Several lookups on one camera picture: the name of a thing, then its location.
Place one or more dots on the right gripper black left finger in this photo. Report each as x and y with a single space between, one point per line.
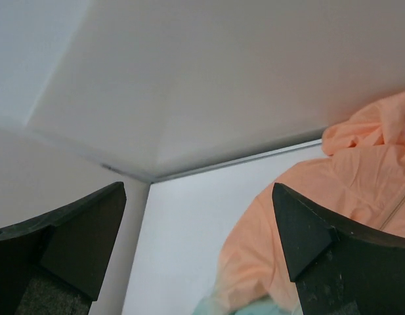
55 263

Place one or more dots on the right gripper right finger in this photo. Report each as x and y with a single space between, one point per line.
338 265

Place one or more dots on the orange and teal jacket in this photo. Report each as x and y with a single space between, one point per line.
362 176

